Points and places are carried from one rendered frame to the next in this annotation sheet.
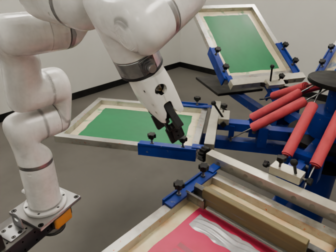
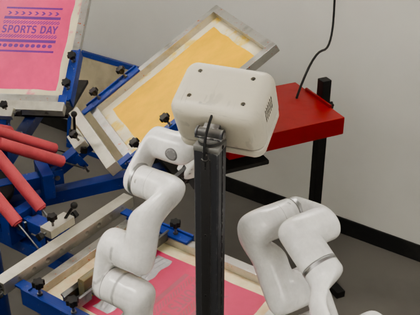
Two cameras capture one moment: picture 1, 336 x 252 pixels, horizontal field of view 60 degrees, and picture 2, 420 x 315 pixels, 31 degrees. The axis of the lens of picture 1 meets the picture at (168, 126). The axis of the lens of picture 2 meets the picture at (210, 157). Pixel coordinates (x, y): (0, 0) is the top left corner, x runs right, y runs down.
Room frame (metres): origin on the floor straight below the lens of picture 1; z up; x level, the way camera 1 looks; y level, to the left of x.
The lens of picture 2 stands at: (0.70, 1.91, 2.67)
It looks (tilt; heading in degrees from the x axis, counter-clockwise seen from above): 29 degrees down; 263
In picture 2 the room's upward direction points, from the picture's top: straight up
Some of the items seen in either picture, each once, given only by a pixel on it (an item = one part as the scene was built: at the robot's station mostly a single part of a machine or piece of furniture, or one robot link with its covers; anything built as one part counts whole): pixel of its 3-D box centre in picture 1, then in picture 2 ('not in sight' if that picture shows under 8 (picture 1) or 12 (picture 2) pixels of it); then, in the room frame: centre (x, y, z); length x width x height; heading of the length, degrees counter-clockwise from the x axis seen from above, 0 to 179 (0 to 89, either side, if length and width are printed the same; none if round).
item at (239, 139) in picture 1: (209, 140); not in sight; (1.51, -0.25, 0.90); 1.24 x 0.06 x 0.06; 78
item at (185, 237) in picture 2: not in sight; (159, 232); (0.59, -0.51, 0.97); 0.30 x 0.05 x 0.07; 138
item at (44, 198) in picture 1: (37, 182); not in sight; (0.71, 0.39, 1.21); 0.16 x 0.13 x 0.15; 61
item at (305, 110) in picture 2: not in sight; (264, 118); (0.02, -1.28, 1.06); 0.61 x 0.46 x 0.12; 18
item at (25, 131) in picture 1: (33, 136); (131, 302); (0.71, 0.37, 1.37); 0.13 x 0.10 x 0.16; 139
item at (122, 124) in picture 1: (162, 112); not in sight; (1.57, 0.03, 1.05); 1.08 x 0.61 x 0.23; 78
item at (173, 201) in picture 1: (191, 190); (57, 309); (0.96, -0.10, 0.97); 0.30 x 0.05 x 0.07; 138
